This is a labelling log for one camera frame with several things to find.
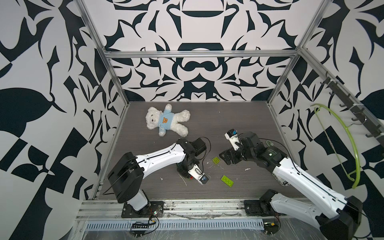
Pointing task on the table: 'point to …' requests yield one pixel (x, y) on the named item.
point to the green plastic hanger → (358, 170)
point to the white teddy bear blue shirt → (164, 120)
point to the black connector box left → (140, 226)
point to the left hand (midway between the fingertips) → (190, 166)
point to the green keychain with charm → (269, 143)
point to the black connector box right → (270, 228)
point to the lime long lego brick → (227, 181)
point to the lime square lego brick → (216, 160)
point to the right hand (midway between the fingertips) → (225, 150)
